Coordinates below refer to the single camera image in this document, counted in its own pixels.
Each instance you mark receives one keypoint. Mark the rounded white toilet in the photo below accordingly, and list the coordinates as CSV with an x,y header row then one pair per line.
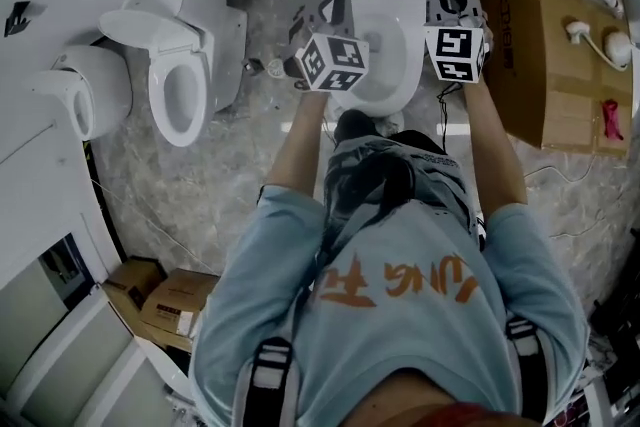
x,y
105,85

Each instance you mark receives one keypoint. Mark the dark brown cardboard box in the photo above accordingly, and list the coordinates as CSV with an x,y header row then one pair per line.
x,y
130,285

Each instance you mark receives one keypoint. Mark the white sneaker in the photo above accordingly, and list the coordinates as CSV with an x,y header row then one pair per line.
x,y
392,124

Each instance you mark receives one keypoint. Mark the white framed glass cabinet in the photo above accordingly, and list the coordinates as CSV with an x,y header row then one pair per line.
x,y
60,355

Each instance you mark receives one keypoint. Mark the black wall hook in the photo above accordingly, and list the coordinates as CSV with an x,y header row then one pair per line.
x,y
16,19

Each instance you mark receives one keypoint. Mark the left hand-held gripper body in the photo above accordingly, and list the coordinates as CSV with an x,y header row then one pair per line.
x,y
332,65

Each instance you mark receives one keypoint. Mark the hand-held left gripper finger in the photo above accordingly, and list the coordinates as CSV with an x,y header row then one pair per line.
x,y
346,15
320,7

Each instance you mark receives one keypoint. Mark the dark cluttered shelf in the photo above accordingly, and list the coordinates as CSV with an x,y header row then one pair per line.
x,y
617,365

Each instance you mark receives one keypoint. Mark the red ribbon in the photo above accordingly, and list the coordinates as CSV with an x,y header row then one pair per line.
x,y
612,120

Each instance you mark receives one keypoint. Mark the white smart toilet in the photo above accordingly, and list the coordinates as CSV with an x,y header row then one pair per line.
x,y
385,75

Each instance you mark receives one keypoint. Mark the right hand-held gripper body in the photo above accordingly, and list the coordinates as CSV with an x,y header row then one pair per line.
x,y
455,55

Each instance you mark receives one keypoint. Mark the light brown cardboard box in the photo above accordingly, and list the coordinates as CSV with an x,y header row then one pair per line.
x,y
175,305

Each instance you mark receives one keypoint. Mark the person's right forearm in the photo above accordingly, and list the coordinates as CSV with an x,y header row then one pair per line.
x,y
495,155

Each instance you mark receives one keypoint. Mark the person's neck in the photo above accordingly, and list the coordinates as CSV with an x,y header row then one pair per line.
x,y
410,405

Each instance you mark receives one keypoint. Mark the elongated white toilet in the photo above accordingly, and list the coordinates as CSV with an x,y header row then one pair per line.
x,y
185,50

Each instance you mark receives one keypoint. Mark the person's left forearm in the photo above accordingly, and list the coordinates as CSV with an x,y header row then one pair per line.
x,y
300,140

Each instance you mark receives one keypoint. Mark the light blue printed t-shirt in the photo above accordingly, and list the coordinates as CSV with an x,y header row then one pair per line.
x,y
400,340

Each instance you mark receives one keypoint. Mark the large cardboard box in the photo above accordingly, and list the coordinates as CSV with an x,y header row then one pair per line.
x,y
545,40

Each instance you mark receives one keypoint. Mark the round floor drain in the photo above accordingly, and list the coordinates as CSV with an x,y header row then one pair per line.
x,y
276,68

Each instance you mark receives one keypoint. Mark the small black valve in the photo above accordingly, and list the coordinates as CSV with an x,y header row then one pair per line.
x,y
253,66

